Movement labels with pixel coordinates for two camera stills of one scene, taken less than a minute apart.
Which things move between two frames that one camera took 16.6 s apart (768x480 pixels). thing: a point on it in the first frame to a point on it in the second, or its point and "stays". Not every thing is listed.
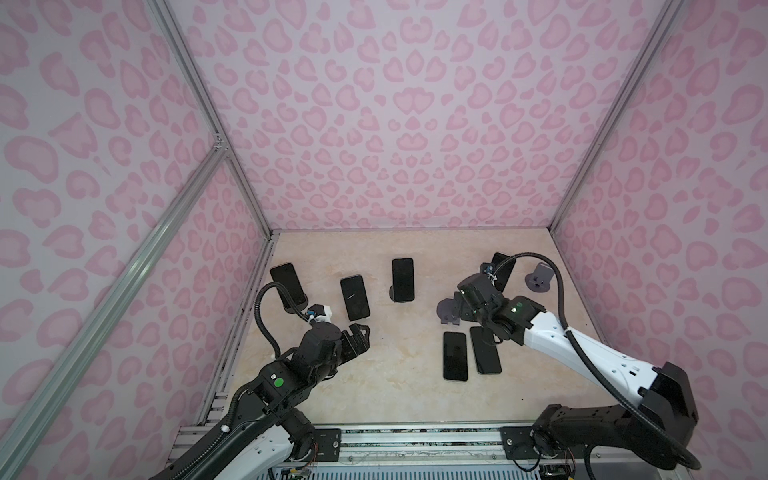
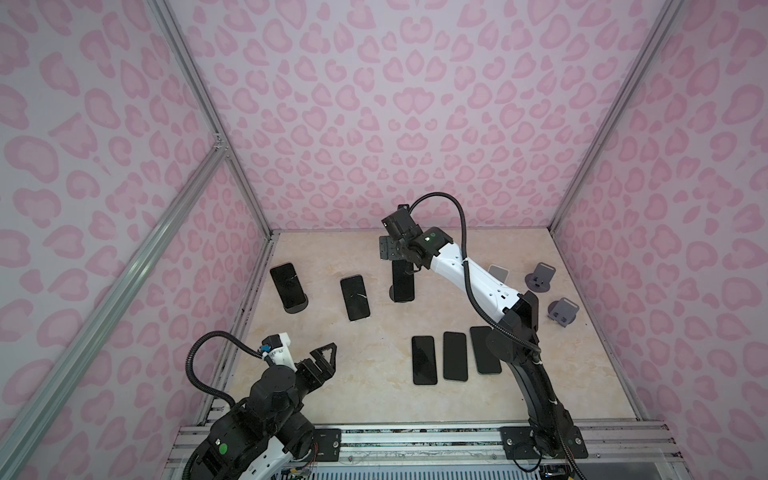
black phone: x=286 y=275 stays
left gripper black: x=363 y=342 to x=305 y=366
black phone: x=504 y=270 to x=424 y=365
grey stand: x=301 y=306 stays
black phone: x=455 y=366 stays
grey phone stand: x=540 y=279 stays
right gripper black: x=465 y=306 to x=387 y=245
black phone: x=403 y=279 stays
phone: x=485 y=350 stays
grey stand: x=449 y=310 to x=563 y=311
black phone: x=355 y=297 stays
